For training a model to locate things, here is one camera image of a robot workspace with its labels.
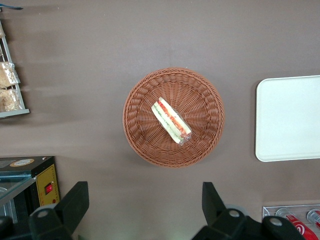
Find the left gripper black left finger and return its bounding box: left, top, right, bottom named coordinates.
left=28, top=181, right=90, bottom=240

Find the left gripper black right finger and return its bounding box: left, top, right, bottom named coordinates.
left=192, top=181, right=263, bottom=240

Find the sandwich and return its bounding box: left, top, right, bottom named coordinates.
left=150, top=96, right=193, bottom=147

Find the brown round wicker basket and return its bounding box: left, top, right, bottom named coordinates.
left=122, top=66, right=226, bottom=169

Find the cream rectangular plastic tray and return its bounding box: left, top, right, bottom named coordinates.
left=254, top=74, right=320, bottom=163

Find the black yellow food warmer cabinet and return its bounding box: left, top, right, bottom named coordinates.
left=0, top=156, right=61, bottom=240

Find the clear acrylic bottle rack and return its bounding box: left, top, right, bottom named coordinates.
left=262, top=204, right=320, bottom=240

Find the red cola bottle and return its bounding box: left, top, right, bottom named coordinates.
left=275, top=208, right=320, bottom=240
left=306, top=209, right=320, bottom=230

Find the grey metal snack rack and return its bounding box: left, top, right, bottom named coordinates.
left=0, top=19, right=31, bottom=120

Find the clear bag of brown snacks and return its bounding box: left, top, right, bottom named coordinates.
left=0, top=61, right=21, bottom=90
left=0, top=88, right=25, bottom=113

